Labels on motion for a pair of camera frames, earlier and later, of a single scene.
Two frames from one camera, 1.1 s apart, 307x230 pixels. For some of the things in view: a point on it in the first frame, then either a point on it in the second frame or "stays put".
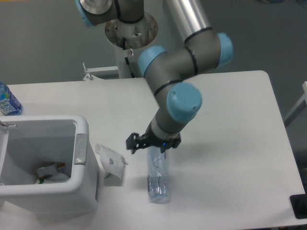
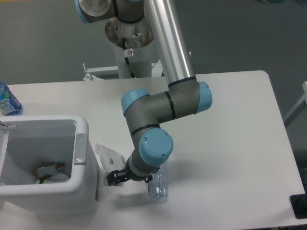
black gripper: [149, 139] to [116, 177]
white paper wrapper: [113, 165] stays put
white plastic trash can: [28, 142] stays put
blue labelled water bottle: [9, 105] stays put
